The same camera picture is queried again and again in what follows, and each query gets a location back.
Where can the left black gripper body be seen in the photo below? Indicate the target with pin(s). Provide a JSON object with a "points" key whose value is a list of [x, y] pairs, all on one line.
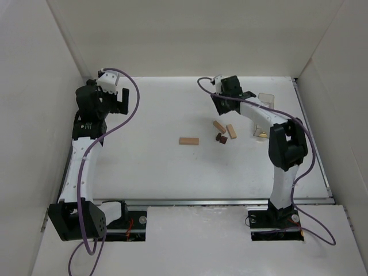
{"points": [[114, 101]]}

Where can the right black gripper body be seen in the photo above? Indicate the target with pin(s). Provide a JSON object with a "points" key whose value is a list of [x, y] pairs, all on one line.
{"points": [[223, 104]]}

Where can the thin wood block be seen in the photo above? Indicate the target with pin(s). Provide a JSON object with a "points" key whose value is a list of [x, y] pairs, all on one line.
{"points": [[220, 128], [231, 131]]}

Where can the clear plastic box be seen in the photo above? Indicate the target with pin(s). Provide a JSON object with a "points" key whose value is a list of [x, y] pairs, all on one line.
{"points": [[263, 125]]}

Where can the large light wood block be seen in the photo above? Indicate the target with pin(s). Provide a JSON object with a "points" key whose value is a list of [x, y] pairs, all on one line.
{"points": [[189, 141]]}

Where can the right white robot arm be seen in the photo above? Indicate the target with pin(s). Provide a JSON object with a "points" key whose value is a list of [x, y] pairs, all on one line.
{"points": [[287, 142]]}

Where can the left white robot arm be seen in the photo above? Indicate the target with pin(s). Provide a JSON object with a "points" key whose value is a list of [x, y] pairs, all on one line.
{"points": [[75, 216]]}

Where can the reddish brown small block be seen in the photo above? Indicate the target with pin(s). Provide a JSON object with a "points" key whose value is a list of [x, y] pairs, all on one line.
{"points": [[223, 139]]}

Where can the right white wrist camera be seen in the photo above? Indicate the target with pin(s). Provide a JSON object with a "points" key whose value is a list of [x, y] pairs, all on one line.
{"points": [[216, 82]]}

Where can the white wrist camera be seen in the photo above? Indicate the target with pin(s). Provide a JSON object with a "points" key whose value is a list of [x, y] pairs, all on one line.
{"points": [[108, 81], [216, 82]]}

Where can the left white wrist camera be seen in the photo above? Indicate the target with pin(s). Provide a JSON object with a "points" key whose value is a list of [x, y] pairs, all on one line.
{"points": [[108, 81]]}

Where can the aluminium left rail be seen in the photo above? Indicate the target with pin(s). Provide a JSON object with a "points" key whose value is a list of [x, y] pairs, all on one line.
{"points": [[65, 172]]}

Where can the aluminium rail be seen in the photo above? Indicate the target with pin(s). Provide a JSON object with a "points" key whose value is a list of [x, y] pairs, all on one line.
{"points": [[65, 172], [214, 202], [314, 187]]}

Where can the aluminium front rail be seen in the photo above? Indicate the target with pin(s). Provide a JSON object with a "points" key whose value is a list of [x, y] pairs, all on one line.
{"points": [[214, 202]]}

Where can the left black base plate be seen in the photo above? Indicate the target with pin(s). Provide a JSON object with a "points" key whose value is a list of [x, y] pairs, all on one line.
{"points": [[126, 225]]}

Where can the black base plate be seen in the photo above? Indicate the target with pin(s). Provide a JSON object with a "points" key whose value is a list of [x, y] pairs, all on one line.
{"points": [[264, 227], [126, 225]]}

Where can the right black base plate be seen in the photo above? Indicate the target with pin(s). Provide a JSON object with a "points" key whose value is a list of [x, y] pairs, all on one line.
{"points": [[264, 227]]}

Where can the aluminium right rail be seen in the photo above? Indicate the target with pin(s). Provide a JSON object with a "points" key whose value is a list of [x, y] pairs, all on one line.
{"points": [[314, 187]]}

